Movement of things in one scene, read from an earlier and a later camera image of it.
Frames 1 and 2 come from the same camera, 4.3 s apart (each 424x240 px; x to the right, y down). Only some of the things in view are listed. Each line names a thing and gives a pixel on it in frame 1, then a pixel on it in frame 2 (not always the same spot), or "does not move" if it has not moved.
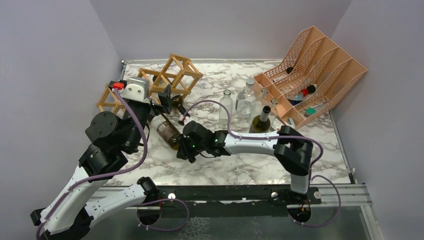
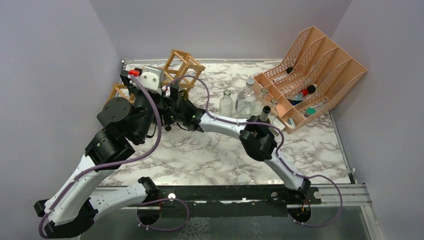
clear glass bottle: x=223 y=115 does not move
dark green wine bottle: x=261 y=123 does not move
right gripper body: x=189 y=149 to x=168 y=119
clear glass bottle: x=274 y=112 does not move
